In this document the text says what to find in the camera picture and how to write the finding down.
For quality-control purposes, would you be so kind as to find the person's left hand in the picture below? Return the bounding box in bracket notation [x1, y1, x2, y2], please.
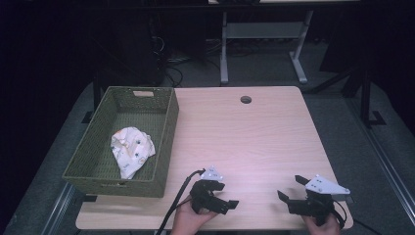
[170, 195, 219, 235]

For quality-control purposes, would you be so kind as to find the green woven basket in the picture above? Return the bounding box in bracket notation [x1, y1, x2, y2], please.
[62, 85, 180, 199]

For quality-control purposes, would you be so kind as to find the bundle of floor cables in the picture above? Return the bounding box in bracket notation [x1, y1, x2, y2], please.
[150, 33, 223, 88]

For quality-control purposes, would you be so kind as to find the person's right hand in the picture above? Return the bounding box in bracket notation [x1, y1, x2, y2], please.
[300, 212, 343, 235]

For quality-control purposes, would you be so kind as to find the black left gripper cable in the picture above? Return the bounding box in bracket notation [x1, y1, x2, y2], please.
[156, 167, 207, 235]

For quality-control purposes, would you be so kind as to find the white patterned cloth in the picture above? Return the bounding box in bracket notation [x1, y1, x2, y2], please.
[110, 126, 157, 180]

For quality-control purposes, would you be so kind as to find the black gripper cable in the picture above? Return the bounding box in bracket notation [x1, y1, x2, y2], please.
[156, 167, 207, 235]
[329, 199, 384, 235]

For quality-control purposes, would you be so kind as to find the white metal desk frame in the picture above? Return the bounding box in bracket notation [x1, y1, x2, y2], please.
[219, 9, 315, 85]

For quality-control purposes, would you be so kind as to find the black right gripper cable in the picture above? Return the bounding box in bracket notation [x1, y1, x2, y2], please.
[329, 199, 384, 235]

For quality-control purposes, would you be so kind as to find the metal floor rail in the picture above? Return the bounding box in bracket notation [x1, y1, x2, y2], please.
[345, 97, 415, 227]
[39, 181, 78, 235]

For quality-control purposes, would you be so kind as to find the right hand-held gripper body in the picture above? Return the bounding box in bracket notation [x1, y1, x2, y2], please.
[286, 173, 354, 227]

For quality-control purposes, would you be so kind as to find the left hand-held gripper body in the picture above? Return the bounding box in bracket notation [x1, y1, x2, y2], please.
[190, 164, 229, 215]

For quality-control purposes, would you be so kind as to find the black metal stand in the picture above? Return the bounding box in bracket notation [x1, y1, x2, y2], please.
[357, 63, 388, 129]

